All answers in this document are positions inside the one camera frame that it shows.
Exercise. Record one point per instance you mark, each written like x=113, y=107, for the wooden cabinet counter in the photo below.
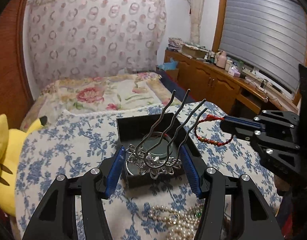
x=235, y=96

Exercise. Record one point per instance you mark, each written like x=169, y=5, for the silver floral hair fork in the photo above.
x=141, y=163

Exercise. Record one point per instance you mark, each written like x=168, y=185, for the cardboard box on counter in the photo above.
x=193, y=51

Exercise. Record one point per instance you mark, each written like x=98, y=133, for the blue tissue box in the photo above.
x=171, y=65

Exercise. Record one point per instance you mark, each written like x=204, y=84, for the yellow pikachu plush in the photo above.
x=11, y=143

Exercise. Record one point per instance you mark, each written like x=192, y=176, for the cream lace side curtain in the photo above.
x=196, y=11

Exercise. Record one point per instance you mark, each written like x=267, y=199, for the pink thermos jug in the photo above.
x=221, y=57

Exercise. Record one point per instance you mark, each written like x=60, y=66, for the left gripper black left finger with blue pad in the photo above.
x=54, y=217

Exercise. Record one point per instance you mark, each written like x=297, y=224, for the grey window blind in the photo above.
x=270, y=35

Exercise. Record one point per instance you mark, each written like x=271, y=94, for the pink patterned lace curtain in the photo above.
x=89, y=38

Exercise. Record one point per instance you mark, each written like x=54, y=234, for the wooden louvered door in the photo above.
x=15, y=94

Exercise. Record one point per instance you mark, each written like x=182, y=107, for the pink floral bed quilt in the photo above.
x=98, y=94

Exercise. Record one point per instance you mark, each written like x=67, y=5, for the black jewelry box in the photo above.
x=132, y=131

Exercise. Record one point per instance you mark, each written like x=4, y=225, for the round green compact mirror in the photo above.
x=157, y=144

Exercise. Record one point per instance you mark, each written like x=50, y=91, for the blue floral white blanket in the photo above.
x=75, y=143

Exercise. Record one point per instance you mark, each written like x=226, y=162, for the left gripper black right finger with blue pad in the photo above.
x=250, y=218

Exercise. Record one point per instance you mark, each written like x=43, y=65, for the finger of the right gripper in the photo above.
x=241, y=133
x=231, y=122

